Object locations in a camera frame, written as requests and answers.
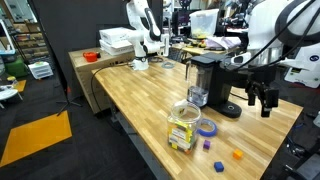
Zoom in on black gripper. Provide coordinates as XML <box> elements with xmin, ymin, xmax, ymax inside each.
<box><xmin>239</xmin><ymin>65</ymin><xmax>279</xmax><ymax>117</ymax></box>

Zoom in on orange wooden block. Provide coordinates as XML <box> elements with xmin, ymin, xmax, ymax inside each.
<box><xmin>233</xmin><ymin>149</ymin><xmax>243</xmax><ymax>160</ymax></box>

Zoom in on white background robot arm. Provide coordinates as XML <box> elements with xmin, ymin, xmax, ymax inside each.
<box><xmin>126</xmin><ymin>0</ymin><xmax>169</xmax><ymax>70</ymax></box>

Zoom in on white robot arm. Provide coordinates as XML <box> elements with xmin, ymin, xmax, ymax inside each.
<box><xmin>233</xmin><ymin>0</ymin><xmax>320</xmax><ymax>117</ymax></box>

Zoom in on purple wooden block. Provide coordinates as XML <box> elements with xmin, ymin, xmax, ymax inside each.
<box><xmin>203</xmin><ymin>140</ymin><xmax>211</xmax><ymax>150</ymax></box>

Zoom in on blue wooden block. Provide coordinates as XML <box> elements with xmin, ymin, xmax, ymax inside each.
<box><xmin>214</xmin><ymin>162</ymin><xmax>224</xmax><ymax>172</ymax></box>

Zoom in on clear plastic block jar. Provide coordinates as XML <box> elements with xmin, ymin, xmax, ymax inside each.
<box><xmin>167</xmin><ymin>101</ymin><xmax>202</xmax><ymax>154</ymax></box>

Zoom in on black coffee maker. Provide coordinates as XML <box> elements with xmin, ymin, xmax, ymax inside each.
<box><xmin>185</xmin><ymin>53</ymin><xmax>248</xmax><ymax>118</ymax></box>

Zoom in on blue tape roll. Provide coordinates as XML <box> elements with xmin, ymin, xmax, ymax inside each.
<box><xmin>198</xmin><ymin>119</ymin><xmax>218</xmax><ymax>137</ymax></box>

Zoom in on small white card box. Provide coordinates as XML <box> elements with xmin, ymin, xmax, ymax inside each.
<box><xmin>173</xmin><ymin>99</ymin><xmax>188</xmax><ymax>115</ymax></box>

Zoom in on large clear storage bin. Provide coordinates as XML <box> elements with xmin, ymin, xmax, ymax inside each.
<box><xmin>189</xmin><ymin>9</ymin><xmax>219</xmax><ymax>38</ymax></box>

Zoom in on stacked white boxes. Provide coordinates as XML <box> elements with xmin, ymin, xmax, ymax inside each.
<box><xmin>99</xmin><ymin>27</ymin><xmax>133</xmax><ymax>55</ymax></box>

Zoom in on red round object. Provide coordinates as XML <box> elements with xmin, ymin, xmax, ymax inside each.
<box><xmin>83</xmin><ymin>52</ymin><xmax>101</xmax><ymax>62</ymax></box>

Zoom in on white drawer organizer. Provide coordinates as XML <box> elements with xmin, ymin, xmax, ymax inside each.
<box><xmin>28</xmin><ymin>61</ymin><xmax>53</xmax><ymax>79</ymax></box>

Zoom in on black power cable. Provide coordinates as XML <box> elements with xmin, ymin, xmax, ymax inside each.
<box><xmin>229</xmin><ymin>91</ymin><xmax>249</xmax><ymax>101</ymax></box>

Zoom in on grey cable coil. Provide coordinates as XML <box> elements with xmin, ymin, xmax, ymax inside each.
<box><xmin>161</xmin><ymin>60</ymin><xmax>176</xmax><ymax>70</ymax></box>

